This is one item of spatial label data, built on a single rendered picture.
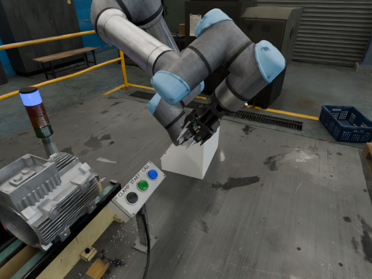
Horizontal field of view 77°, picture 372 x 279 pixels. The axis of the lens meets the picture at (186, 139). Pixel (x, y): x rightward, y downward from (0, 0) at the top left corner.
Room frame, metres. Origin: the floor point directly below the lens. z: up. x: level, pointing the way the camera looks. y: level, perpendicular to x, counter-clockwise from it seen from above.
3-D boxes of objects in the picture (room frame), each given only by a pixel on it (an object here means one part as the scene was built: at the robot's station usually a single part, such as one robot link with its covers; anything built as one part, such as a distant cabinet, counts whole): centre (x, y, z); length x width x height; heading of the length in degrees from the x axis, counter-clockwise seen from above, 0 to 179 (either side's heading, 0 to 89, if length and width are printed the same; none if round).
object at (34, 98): (0.80, 0.57, 1.19); 0.06 x 0.06 x 0.04
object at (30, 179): (0.43, 0.40, 1.11); 0.12 x 0.11 x 0.07; 157
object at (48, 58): (5.15, 2.50, 0.21); 1.40 x 0.33 x 0.43; 152
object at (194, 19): (3.98, -0.14, 1.08); 0.22 x 0.02 x 0.31; 54
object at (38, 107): (0.80, 0.57, 1.14); 0.06 x 0.06 x 0.04
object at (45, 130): (0.80, 0.57, 1.05); 0.06 x 0.06 x 0.04
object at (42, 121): (0.80, 0.57, 1.10); 0.06 x 0.06 x 0.04
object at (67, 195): (0.47, 0.39, 1.01); 0.20 x 0.19 x 0.19; 157
